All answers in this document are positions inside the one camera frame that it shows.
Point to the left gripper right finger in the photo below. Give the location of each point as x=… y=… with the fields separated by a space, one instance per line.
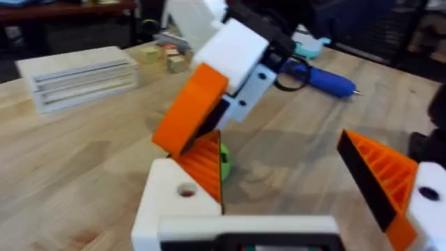
x=390 y=181

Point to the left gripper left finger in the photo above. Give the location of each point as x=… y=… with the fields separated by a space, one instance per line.
x=163 y=205

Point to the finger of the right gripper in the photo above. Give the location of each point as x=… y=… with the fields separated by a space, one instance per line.
x=251 y=90
x=195 y=104

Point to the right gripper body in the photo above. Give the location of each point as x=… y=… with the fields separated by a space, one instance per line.
x=268 y=31

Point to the orange ribbed wedge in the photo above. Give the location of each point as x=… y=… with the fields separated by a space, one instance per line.
x=205 y=167

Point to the blue electric screwdriver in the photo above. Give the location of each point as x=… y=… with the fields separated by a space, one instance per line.
x=324 y=80

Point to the teal and white tool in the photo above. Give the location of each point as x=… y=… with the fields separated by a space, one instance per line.
x=308 y=45

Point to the heap of wooden toy blocks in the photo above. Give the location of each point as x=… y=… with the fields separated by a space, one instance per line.
x=170 y=57

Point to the green disc with holes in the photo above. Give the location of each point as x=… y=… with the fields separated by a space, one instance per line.
x=225 y=164

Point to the white slotted box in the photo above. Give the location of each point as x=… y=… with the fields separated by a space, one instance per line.
x=80 y=78

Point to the brown wooden desk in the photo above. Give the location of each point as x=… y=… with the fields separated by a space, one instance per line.
x=62 y=8

